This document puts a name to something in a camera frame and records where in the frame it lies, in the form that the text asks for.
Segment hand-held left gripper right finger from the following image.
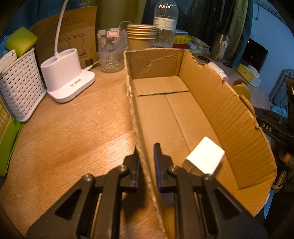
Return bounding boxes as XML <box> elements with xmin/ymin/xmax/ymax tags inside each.
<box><xmin>153</xmin><ymin>143</ymin><xmax>268</xmax><ymax>239</ymax></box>

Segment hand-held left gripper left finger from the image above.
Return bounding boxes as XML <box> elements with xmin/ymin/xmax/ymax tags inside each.
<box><xmin>26</xmin><ymin>147</ymin><xmax>141</xmax><ymax>239</ymax></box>

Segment white charger cube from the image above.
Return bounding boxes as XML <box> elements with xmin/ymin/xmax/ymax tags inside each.
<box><xmin>182</xmin><ymin>136</ymin><xmax>225</xmax><ymax>176</ymax></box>

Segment red tin can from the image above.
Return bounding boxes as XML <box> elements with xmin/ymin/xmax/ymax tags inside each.
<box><xmin>232</xmin><ymin>79</ymin><xmax>251</xmax><ymax>101</ymax></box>

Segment cardboard box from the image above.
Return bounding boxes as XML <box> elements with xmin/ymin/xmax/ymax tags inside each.
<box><xmin>123</xmin><ymin>48</ymin><xmax>277</xmax><ymax>239</ymax></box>

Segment yellow tissue box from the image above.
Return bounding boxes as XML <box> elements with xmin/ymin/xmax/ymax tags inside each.
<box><xmin>237</xmin><ymin>64</ymin><xmax>262</xmax><ymax>88</ymax></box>

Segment black screen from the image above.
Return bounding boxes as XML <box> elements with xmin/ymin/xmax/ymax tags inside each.
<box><xmin>241</xmin><ymin>38</ymin><xmax>269</xmax><ymax>73</ymax></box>

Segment white pill bottle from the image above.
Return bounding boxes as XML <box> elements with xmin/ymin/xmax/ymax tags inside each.
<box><xmin>208</xmin><ymin>62</ymin><xmax>229</xmax><ymax>82</ymax></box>

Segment steel tumbler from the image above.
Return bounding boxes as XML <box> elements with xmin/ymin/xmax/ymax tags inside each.
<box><xmin>210</xmin><ymin>32</ymin><xmax>231</xmax><ymax>62</ymax></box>

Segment hanging green jacket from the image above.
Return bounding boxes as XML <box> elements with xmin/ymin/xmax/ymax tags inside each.
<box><xmin>232</xmin><ymin>0</ymin><xmax>253</xmax><ymax>67</ymax></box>

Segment white medicine boxes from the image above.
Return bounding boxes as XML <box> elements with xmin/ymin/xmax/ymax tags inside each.
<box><xmin>191</xmin><ymin>37</ymin><xmax>210</xmax><ymax>54</ymax></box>

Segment ribbed glass cup with stickers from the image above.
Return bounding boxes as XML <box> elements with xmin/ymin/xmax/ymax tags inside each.
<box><xmin>97</xmin><ymin>28</ymin><xmax>127</xmax><ymax>73</ymax></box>

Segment stack of brown paper cups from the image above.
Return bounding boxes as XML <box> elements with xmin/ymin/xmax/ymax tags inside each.
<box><xmin>126</xmin><ymin>24</ymin><xmax>158</xmax><ymax>50</ymax></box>

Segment white desk lamp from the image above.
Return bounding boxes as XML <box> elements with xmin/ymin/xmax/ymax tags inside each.
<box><xmin>40</xmin><ymin>0</ymin><xmax>96</xmax><ymax>103</ymax></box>

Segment yellow wipes packet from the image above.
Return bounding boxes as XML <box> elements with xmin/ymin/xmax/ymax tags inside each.
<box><xmin>174</xmin><ymin>34</ymin><xmax>192</xmax><ymax>45</ymax></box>

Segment green paper cup packet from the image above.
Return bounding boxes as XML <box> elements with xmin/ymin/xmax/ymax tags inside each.
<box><xmin>0</xmin><ymin>97</ymin><xmax>24</xmax><ymax>177</ymax></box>

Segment clear plastic water bottle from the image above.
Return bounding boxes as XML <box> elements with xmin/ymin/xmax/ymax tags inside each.
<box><xmin>153</xmin><ymin>0</ymin><xmax>180</xmax><ymax>49</ymax></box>

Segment white plastic basket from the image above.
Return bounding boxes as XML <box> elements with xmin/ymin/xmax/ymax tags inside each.
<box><xmin>0</xmin><ymin>47</ymin><xmax>47</xmax><ymax>122</ymax></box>

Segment brown cardboard lamp packaging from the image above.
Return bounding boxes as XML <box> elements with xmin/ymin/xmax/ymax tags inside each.
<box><xmin>29</xmin><ymin>6</ymin><xmax>99</xmax><ymax>69</ymax></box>

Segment olive curtain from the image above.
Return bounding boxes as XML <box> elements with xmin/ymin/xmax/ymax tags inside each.
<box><xmin>95</xmin><ymin>0</ymin><xmax>147</xmax><ymax>26</ymax></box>

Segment yellow green sponge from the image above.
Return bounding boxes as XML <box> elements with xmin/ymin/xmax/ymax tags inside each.
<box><xmin>3</xmin><ymin>26</ymin><xmax>38</xmax><ymax>57</ymax></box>

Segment white lamp cable plug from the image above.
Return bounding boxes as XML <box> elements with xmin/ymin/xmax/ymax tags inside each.
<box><xmin>83</xmin><ymin>60</ymin><xmax>100</xmax><ymax>70</ymax></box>

